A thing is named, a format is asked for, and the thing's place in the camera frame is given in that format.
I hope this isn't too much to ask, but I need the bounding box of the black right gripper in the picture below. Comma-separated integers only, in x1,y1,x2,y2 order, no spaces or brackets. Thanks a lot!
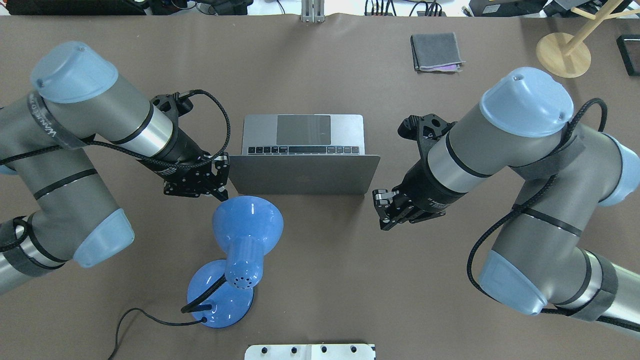
372,180,447,231

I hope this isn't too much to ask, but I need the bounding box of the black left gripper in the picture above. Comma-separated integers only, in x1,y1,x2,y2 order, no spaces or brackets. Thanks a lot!
163,156,230,202

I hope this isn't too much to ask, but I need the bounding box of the grey laptop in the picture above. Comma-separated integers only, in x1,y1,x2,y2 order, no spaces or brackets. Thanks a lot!
229,114,380,196

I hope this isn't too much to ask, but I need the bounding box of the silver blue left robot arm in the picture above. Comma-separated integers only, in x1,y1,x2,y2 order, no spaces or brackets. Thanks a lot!
0,41,230,294

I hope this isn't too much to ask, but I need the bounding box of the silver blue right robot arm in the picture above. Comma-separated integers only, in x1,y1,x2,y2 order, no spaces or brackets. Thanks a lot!
372,67,639,335

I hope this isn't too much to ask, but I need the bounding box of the blue desk lamp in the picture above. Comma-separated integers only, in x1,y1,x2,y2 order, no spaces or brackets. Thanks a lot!
182,195,284,329

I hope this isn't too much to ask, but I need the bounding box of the folded grey cloth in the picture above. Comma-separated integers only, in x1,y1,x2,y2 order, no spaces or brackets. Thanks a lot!
410,32,464,73

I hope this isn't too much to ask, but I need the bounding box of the wooden mug tree stand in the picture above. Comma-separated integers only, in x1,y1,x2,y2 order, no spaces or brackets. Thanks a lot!
535,0,640,79

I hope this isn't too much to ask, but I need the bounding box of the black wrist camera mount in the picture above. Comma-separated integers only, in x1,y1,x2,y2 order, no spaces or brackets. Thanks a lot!
397,113,457,151
150,92,194,126

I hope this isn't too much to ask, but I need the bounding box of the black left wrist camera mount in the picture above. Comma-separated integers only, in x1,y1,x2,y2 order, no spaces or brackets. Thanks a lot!
150,92,194,126

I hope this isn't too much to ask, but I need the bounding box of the black lamp power cable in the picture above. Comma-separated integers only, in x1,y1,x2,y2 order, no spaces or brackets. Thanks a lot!
107,307,208,360

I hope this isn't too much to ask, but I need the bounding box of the white pillar mount base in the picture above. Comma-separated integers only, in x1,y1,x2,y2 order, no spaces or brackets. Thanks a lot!
244,343,377,360

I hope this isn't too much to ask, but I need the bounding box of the aluminium frame post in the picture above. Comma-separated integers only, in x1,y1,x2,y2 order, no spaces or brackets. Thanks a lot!
301,0,325,24

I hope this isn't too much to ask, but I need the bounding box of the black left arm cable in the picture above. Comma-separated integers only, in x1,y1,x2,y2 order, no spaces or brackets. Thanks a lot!
0,89,232,171

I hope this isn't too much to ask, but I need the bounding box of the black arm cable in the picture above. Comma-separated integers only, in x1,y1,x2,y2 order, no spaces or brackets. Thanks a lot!
466,98,640,332
0,89,232,171

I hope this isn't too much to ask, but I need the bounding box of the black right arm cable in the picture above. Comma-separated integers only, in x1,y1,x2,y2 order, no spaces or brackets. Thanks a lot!
466,98,640,332

